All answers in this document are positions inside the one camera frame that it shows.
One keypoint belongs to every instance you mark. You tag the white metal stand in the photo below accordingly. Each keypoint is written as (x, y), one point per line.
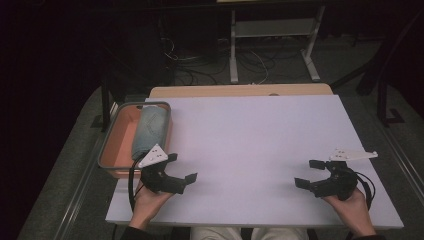
(233, 50)

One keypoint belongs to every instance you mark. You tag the person's left hand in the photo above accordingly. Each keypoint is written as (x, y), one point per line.
(146, 206)

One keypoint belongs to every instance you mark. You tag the light blue denim shorts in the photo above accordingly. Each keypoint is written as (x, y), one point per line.
(150, 130)

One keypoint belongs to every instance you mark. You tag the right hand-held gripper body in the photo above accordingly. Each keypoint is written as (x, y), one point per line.
(343, 183)

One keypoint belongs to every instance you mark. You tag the orange bin with grey rim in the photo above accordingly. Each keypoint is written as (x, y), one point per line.
(120, 143)

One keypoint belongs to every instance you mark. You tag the person's right leg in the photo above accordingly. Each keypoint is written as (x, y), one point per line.
(280, 234)

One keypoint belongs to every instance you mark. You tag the white foam board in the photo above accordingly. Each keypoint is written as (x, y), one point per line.
(250, 133)

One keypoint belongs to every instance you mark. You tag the metal floor rail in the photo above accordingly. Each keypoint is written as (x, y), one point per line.
(405, 163)
(76, 200)

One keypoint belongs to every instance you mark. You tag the person's right hand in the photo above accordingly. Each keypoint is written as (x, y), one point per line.
(355, 213)

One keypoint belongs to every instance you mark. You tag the person's left leg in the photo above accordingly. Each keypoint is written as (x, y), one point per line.
(216, 234)

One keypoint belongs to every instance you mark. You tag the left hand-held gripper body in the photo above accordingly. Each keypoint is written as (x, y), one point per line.
(151, 158)

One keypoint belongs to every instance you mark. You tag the person's leg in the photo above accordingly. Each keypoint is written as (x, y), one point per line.
(280, 234)
(216, 234)

